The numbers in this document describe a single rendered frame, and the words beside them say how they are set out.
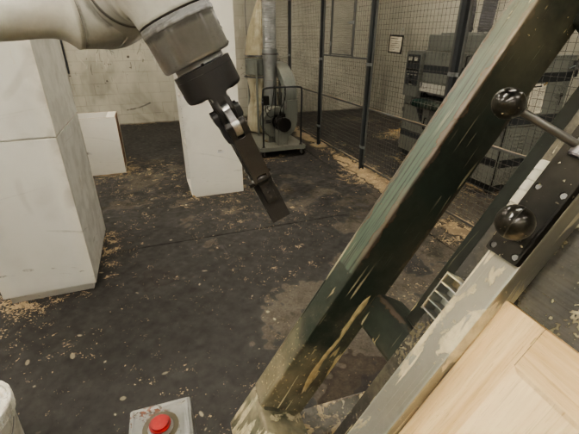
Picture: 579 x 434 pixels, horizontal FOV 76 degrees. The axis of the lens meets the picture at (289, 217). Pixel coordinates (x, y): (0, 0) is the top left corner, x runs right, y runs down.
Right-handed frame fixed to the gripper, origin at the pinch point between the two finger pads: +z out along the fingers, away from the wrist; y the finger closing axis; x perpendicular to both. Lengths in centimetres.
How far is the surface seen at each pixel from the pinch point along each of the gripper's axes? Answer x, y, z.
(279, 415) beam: 20, 5, 47
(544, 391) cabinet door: -15.0, -28.9, 24.4
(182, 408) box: 35, 9, 35
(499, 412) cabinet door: -10.4, -26.7, 27.7
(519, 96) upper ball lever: -29.9, -15.2, -2.3
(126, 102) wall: 113, 787, -6
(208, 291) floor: 57, 179, 114
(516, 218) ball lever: -19.1, -24.4, 4.7
